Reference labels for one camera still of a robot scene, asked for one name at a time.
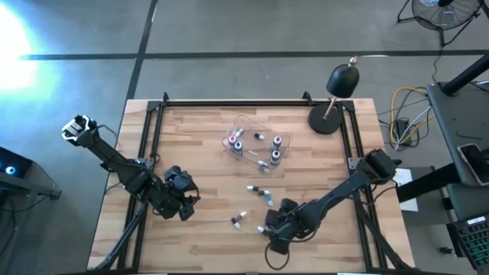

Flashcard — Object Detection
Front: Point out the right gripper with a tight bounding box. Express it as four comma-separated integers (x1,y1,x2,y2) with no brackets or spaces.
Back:
264,197,306,256

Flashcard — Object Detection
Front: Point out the clear plastic bin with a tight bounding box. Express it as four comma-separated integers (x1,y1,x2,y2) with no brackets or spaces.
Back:
221,113,291,175

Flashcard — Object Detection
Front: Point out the yellow floor cable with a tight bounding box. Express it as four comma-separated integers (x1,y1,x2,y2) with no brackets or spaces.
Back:
389,86,431,148

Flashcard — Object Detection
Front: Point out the black upright post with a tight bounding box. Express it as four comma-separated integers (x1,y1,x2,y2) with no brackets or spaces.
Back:
441,53,489,96
395,163,459,203

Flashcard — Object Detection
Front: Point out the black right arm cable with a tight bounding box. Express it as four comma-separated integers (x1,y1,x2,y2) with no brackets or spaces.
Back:
264,244,290,271

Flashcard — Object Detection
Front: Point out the white paper sheet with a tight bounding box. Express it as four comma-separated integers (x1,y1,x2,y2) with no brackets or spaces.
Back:
393,167,419,213

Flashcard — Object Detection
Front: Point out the black power strip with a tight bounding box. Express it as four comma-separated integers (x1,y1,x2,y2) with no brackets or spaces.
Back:
395,118,413,146

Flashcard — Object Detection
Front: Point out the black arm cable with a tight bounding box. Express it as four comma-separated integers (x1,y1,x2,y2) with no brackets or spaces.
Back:
95,124,119,148
264,244,290,271

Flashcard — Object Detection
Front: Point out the black hex key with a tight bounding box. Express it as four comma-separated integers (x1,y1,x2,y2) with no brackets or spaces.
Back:
456,131,483,141

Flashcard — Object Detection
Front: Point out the black brass-stem desk lamp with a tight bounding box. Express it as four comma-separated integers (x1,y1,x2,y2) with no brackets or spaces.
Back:
307,56,361,135

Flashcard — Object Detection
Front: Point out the dark grey workbench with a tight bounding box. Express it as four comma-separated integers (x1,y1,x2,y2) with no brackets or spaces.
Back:
426,82,489,184

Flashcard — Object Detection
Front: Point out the smartphone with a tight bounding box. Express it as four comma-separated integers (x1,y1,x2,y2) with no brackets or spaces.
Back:
457,143,489,187

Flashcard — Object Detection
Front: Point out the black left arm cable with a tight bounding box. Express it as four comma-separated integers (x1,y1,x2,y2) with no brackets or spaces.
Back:
95,124,119,148

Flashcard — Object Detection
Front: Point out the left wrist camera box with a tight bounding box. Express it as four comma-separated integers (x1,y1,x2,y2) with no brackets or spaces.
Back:
178,202,196,222

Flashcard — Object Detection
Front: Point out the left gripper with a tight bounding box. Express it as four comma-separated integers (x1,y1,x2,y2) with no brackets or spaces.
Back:
152,166,201,219

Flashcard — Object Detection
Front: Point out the black backlit keyboard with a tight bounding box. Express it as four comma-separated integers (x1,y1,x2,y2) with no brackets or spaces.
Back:
446,215,489,270

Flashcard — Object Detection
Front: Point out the black computer with blue light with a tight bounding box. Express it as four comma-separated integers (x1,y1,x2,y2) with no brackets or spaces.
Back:
0,147,62,202

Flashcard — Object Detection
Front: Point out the black floor fan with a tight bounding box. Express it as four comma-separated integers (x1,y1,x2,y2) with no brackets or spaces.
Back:
397,0,484,47

